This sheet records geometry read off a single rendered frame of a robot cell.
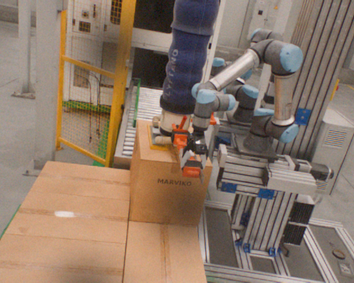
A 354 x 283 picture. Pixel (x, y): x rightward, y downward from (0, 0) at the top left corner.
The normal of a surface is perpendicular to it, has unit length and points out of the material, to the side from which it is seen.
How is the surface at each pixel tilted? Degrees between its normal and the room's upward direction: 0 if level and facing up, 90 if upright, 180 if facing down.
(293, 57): 83
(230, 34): 90
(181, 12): 99
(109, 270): 0
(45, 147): 90
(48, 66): 90
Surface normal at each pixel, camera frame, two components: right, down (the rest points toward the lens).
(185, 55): -0.11, 0.14
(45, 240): 0.18, -0.91
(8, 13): -0.02, 0.38
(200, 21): 0.26, 0.58
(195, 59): 0.39, 0.20
